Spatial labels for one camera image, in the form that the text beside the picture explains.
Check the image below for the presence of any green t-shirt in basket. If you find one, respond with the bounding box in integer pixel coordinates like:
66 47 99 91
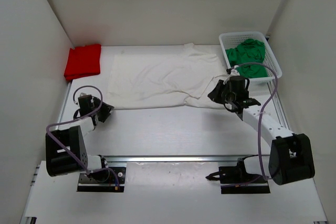
225 39 268 79

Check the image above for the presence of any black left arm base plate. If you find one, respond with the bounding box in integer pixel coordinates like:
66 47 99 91
77 166 127 193

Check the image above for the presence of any red t-shirt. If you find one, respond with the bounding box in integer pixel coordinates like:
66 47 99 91
64 44 101 81

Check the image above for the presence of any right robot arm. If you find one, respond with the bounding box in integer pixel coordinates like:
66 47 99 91
208 76 315 185

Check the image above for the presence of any aluminium table edge rail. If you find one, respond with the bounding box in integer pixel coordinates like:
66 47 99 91
105 155 243 163

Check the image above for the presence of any white plastic basket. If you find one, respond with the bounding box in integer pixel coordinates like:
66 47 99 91
219 31 282 83

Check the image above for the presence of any white t-shirt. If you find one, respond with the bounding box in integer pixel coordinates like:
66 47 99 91
104 44 227 110

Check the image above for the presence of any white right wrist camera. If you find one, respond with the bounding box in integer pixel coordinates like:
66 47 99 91
226 68 240 79

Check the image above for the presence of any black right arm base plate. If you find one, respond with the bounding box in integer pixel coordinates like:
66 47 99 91
205 161 270 195

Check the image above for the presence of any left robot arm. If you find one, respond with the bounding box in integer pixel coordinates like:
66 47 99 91
45 94 114 182

